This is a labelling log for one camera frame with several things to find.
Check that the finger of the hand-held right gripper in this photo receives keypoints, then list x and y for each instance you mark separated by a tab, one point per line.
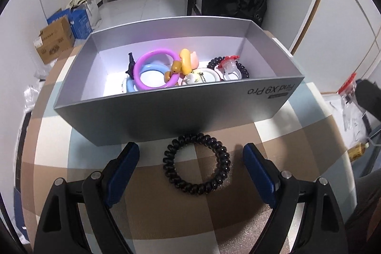
369	96

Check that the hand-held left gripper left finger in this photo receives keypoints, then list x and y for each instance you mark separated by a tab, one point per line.
122	173

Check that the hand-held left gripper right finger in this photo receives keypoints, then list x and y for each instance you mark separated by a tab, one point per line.
259	176

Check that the red capped clear packet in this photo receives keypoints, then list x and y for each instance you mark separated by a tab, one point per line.
346	87

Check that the grey cardboard box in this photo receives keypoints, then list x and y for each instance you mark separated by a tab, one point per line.
148	117

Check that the round white pin badge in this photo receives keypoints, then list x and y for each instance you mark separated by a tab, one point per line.
208	74

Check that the white plastic bags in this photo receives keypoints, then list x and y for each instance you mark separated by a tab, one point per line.
352	120

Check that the checkered tablecloth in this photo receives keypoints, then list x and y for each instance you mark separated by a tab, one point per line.
148	212

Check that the yellow packet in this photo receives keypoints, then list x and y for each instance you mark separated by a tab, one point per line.
357	152

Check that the white wardrobe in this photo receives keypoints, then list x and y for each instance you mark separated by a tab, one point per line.
345	19

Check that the dark purple figurine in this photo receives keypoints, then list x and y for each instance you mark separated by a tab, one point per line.
131	63

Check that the red and clear plastic toy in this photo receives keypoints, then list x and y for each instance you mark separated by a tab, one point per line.
229	69

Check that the grey plastic bag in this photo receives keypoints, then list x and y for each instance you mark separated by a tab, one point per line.
34	90

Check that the yellow duck clip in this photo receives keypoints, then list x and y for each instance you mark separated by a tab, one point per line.
186	59

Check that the brown cardboard box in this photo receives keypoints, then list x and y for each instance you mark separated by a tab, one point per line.
55	39

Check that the blue cardboard box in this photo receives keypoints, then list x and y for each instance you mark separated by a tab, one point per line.
80	23

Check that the white tote bag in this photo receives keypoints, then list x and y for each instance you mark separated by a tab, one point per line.
86	4

